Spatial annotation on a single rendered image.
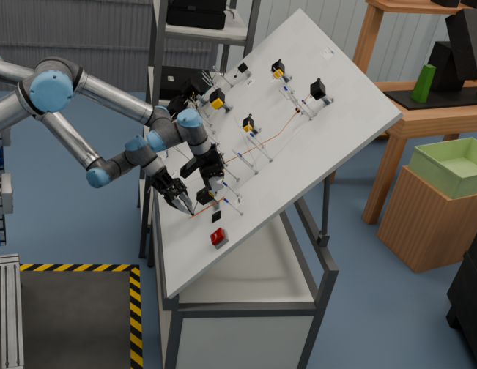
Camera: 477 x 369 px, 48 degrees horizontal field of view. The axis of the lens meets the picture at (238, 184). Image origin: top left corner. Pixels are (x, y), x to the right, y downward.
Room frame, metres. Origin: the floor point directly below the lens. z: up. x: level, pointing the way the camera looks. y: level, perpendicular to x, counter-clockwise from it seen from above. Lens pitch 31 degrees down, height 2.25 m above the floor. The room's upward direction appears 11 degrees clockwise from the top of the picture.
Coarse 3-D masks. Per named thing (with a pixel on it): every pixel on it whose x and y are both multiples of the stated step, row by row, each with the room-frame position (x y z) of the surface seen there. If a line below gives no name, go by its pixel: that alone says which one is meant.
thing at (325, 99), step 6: (318, 78) 1.93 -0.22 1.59; (312, 84) 1.87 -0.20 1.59; (318, 84) 1.84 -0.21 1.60; (312, 90) 1.83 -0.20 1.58; (318, 90) 1.82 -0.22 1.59; (324, 90) 1.84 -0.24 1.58; (312, 96) 1.83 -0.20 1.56; (318, 96) 1.84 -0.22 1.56; (324, 96) 1.83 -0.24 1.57; (324, 102) 1.86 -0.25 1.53; (330, 102) 1.85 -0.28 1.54
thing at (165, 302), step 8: (160, 232) 1.78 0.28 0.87; (160, 240) 1.72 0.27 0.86; (160, 248) 1.67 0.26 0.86; (160, 256) 1.63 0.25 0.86; (160, 264) 1.59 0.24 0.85; (160, 272) 1.57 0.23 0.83; (160, 280) 1.54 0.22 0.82; (176, 296) 1.43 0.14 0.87; (168, 304) 1.41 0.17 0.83; (176, 304) 1.42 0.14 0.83
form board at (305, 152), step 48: (288, 48) 2.44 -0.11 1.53; (336, 48) 2.17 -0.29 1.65; (240, 96) 2.34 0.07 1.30; (288, 96) 2.08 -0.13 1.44; (336, 96) 1.87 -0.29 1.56; (384, 96) 1.71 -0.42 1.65; (240, 144) 1.98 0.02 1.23; (288, 144) 1.79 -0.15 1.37; (336, 144) 1.63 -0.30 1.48; (192, 192) 1.89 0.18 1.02; (240, 192) 1.70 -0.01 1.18; (288, 192) 1.55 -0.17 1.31; (192, 240) 1.61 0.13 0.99; (240, 240) 1.47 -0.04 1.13
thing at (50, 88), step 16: (48, 64) 1.50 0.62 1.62; (64, 64) 1.55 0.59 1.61; (32, 80) 1.43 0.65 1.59; (48, 80) 1.42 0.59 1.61; (64, 80) 1.45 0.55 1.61; (16, 96) 1.42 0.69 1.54; (32, 96) 1.39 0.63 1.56; (48, 96) 1.41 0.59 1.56; (64, 96) 1.43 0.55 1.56; (0, 112) 1.39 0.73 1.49; (16, 112) 1.40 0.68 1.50; (32, 112) 1.41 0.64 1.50; (48, 112) 1.42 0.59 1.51; (0, 128) 1.39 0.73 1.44
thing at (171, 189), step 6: (162, 168) 1.71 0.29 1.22; (156, 174) 1.69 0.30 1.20; (162, 174) 1.68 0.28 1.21; (168, 174) 1.70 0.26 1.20; (162, 180) 1.68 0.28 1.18; (168, 180) 1.68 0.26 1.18; (174, 180) 1.69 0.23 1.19; (180, 180) 1.70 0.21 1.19; (162, 186) 1.72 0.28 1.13; (168, 186) 1.66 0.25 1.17; (174, 186) 1.69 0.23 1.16; (180, 186) 1.69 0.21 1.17; (162, 192) 1.70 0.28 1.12; (168, 192) 1.68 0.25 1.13; (174, 192) 1.67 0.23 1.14; (180, 192) 1.68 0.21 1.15; (174, 198) 1.67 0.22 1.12
